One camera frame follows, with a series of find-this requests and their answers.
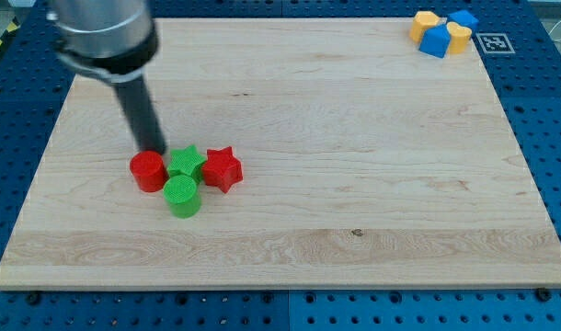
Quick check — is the yellow heart block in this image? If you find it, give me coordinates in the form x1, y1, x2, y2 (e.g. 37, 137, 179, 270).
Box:
446, 22, 473, 55

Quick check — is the blue pentagon block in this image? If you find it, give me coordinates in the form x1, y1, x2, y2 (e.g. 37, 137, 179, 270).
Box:
418, 25, 451, 58

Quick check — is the blue cube block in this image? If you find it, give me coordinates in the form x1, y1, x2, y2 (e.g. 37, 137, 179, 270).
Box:
447, 9, 479, 32

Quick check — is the red star block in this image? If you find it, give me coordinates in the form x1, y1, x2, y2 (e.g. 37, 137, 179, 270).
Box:
201, 146, 243, 193

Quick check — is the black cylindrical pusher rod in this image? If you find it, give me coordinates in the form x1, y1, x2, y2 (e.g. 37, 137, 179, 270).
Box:
113, 75, 166, 155

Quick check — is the green cylinder block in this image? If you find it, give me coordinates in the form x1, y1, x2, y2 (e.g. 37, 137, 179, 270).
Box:
163, 175, 201, 218

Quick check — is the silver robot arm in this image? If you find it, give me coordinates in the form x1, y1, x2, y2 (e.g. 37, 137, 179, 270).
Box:
47, 0, 166, 154

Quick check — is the white fiducial marker tag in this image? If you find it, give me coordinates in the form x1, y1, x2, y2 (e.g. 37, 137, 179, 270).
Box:
476, 32, 515, 54

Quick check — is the yellow hexagon block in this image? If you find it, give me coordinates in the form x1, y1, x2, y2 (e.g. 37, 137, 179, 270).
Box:
409, 11, 441, 43

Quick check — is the green star block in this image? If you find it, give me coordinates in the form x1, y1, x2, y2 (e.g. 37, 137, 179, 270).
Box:
166, 144, 207, 184

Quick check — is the wooden board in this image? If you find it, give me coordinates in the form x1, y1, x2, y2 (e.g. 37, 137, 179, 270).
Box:
0, 18, 561, 291

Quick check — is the red cylinder block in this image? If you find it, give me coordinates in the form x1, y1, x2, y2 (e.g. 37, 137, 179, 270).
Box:
130, 151, 168, 192

